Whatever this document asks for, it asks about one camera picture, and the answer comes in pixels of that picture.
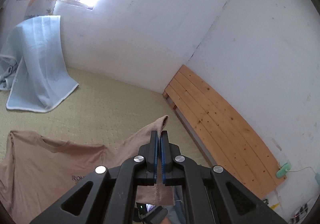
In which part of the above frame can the wooden slatted headboard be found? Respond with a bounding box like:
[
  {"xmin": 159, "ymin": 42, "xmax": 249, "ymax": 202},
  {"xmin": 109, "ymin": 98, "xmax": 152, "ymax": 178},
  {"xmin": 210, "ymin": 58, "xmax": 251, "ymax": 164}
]
[{"xmin": 162, "ymin": 65, "xmax": 287, "ymax": 199}]

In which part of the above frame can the woven patterned bed mat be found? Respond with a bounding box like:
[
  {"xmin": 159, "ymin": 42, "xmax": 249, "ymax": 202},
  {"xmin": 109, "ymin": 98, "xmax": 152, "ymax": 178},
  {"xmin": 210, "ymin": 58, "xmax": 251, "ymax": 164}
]
[{"xmin": 0, "ymin": 67, "xmax": 215, "ymax": 168}]

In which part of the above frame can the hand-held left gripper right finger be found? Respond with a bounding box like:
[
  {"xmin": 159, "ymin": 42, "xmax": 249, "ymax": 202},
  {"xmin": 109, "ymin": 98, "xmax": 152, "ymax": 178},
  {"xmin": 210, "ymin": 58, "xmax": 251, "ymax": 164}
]
[{"xmin": 161, "ymin": 130, "xmax": 288, "ymax": 224}]

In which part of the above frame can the white charging cable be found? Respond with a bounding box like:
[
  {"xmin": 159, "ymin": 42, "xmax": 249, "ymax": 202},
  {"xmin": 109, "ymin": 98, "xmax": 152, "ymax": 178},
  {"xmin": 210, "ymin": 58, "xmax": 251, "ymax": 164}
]
[{"xmin": 287, "ymin": 166, "xmax": 314, "ymax": 174}]

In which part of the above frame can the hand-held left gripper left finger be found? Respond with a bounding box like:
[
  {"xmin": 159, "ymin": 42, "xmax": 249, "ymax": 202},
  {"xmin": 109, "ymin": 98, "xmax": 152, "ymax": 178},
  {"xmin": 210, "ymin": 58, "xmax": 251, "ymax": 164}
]
[{"xmin": 30, "ymin": 131, "xmax": 158, "ymax": 224}]

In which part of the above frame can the beige t-shirt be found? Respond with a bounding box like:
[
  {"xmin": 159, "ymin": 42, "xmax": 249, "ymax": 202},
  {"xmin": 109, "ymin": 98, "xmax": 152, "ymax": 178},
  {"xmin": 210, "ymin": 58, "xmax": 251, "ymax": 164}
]
[{"xmin": 0, "ymin": 115, "xmax": 177, "ymax": 219}]

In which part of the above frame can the light blue blanket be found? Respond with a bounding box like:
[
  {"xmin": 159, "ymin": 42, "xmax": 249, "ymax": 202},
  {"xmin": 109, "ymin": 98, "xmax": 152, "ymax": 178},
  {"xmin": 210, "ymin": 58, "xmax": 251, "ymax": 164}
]
[{"xmin": 0, "ymin": 15, "xmax": 80, "ymax": 113}]

